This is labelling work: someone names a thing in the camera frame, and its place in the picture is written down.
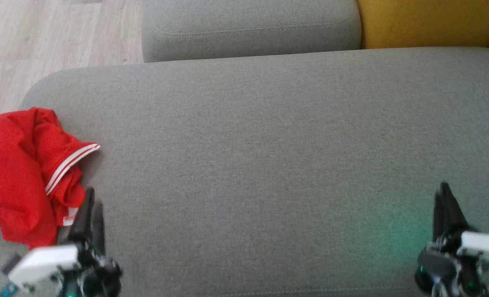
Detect yellow sofa cushion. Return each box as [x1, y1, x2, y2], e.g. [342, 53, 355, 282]
[356, 0, 489, 50]

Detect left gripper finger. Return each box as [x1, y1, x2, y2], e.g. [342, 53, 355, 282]
[92, 201, 106, 255]
[68, 188, 95, 245]

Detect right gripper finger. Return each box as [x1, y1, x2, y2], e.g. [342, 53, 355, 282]
[432, 192, 446, 243]
[439, 181, 470, 238]

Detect grey fabric sofa seat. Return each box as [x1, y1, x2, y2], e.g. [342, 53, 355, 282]
[0, 47, 489, 297]

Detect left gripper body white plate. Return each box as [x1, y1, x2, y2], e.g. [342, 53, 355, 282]
[8, 241, 123, 297]

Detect grey sofa back cushion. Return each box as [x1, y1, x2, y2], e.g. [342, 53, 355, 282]
[141, 0, 362, 63]

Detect red mesh shorts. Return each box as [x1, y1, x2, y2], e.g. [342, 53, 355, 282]
[0, 117, 59, 248]

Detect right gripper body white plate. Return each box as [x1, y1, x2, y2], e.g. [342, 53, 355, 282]
[414, 231, 489, 297]

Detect left cable teal connector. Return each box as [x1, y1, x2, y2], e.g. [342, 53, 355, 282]
[0, 282, 20, 297]

